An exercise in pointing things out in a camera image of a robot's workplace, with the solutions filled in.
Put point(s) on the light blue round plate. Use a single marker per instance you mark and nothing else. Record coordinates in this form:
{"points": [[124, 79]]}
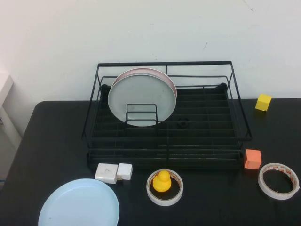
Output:
{"points": [[77, 204]]}

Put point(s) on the grey round plate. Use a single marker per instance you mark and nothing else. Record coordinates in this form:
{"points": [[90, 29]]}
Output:
{"points": [[141, 94]]}

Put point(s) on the pink round plate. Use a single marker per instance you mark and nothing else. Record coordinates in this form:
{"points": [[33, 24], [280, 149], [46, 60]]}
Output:
{"points": [[141, 70]]}

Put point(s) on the small white power adapter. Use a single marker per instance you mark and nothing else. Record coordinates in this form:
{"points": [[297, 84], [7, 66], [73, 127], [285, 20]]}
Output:
{"points": [[125, 171]]}

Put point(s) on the yellow rubber duck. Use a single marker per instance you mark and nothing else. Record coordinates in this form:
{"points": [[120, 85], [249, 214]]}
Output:
{"points": [[161, 183]]}

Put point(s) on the large white power adapter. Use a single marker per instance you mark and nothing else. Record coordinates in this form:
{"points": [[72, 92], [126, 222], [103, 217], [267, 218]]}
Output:
{"points": [[105, 173]]}

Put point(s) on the white double-sided tape roll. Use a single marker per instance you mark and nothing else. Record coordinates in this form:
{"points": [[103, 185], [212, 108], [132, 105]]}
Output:
{"points": [[164, 203], [277, 197]]}

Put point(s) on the orange foam cube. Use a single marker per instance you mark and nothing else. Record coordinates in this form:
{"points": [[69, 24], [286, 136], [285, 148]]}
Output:
{"points": [[252, 160]]}

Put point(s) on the yellow foam cube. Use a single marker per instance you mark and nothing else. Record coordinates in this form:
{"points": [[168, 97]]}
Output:
{"points": [[263, 102]]}

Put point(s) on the white cabinet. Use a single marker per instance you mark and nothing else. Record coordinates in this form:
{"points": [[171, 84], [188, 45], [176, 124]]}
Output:
{"points": [[5, 87]]}

